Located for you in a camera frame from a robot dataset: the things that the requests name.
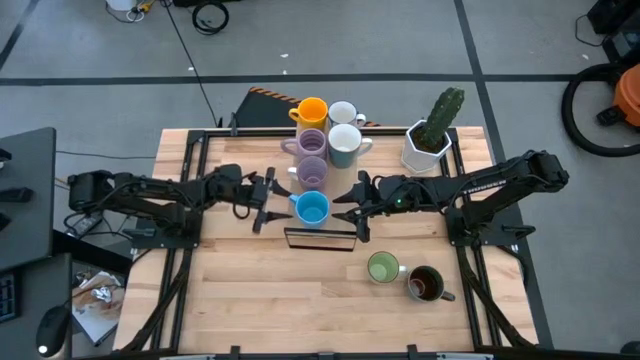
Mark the black aluminium table frame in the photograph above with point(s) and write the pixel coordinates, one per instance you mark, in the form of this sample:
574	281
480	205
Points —
199	150

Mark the wooden shelf riser black frame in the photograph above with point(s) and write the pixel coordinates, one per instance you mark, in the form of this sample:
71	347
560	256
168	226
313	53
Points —
345	176

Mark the orange vacuum cleaner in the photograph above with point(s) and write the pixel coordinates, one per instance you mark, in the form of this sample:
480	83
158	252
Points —
629	95

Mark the dark brown glazed mug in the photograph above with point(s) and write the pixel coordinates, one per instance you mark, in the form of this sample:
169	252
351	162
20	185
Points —
425	284

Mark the black desk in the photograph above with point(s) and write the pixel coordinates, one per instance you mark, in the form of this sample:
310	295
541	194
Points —
25	200

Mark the yellow mug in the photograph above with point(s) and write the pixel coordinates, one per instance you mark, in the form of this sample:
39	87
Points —
311	114

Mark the pale lilac ribbed mug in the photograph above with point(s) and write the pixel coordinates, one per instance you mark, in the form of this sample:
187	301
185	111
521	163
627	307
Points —
310	144

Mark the green mug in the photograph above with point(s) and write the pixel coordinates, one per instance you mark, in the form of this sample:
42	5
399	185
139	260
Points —
382	268

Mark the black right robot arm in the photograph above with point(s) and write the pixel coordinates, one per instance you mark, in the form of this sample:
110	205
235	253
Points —
500	185

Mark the white mug blue pattern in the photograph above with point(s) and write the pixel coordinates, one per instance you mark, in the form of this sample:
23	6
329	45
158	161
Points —
344	112

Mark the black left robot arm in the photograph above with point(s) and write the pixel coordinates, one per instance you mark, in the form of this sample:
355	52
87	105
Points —
140	192

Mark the black equipment case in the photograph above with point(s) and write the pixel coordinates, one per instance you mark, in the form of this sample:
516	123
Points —
620	25

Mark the darker purple mug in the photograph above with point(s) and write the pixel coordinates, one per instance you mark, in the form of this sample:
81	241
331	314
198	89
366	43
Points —
312	174

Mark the black mat hazard stripe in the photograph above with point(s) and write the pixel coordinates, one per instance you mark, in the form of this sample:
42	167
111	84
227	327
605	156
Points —
260	110

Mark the light blue faceted mug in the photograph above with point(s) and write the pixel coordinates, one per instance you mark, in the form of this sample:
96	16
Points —
312	210

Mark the green cactus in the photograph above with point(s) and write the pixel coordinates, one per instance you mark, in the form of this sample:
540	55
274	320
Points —
442	117

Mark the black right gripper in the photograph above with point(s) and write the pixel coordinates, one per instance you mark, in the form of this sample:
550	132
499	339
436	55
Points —
400	192

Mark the black power adapter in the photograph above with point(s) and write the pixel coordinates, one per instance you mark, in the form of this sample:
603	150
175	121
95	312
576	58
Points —
82	226

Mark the black computer mouse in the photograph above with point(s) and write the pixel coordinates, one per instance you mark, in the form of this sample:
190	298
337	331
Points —
52	330

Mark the white faceted plant pot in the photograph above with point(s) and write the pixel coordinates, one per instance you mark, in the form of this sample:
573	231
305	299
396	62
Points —
415	157

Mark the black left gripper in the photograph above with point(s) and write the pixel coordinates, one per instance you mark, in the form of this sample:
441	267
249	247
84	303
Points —
230	187

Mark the box of papers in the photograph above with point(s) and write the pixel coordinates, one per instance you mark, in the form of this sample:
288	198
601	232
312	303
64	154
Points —
97	320

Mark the white bin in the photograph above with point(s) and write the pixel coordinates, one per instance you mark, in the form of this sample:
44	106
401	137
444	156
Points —
120	4

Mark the crumpled foil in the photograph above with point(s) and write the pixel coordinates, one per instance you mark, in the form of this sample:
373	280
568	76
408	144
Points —
101	295

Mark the black keyboard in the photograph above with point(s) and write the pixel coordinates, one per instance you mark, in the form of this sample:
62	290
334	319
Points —
7	297

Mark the dark grey desk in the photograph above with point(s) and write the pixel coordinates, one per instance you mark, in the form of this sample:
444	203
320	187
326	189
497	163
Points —
45	280

